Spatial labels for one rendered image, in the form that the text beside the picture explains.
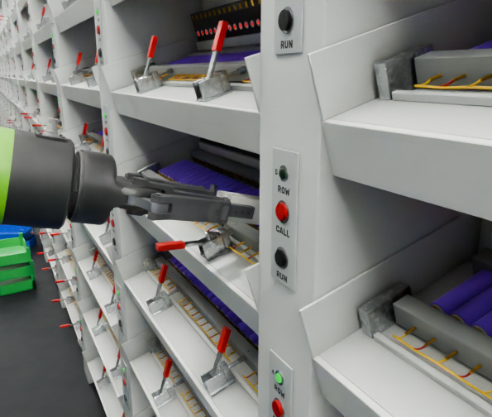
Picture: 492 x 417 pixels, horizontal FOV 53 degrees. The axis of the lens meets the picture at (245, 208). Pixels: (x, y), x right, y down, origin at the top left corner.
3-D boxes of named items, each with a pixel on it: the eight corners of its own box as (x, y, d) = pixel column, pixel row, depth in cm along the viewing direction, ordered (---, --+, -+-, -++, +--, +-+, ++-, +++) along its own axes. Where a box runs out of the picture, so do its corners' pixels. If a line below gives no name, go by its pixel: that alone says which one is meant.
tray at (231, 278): (269, 346, 52) (245, 270, 48) (124, 210, 104) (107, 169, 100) (408, 261, 59) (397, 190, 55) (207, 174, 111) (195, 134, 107)
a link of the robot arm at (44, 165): (0, 218, 52) (0, 245, 44) (15, 108, 50) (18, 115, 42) (59, 224, 55) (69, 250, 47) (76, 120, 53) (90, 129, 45)
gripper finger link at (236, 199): (224, 194, 57) (226, 195, 56) (276, 201, 60) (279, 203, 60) (219, 218, 58) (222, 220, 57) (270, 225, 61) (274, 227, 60)
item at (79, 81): (107, 111, 107) (83, 46, 101) (65, 98, 159) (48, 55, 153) (190, 81, 114) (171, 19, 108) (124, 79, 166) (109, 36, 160)
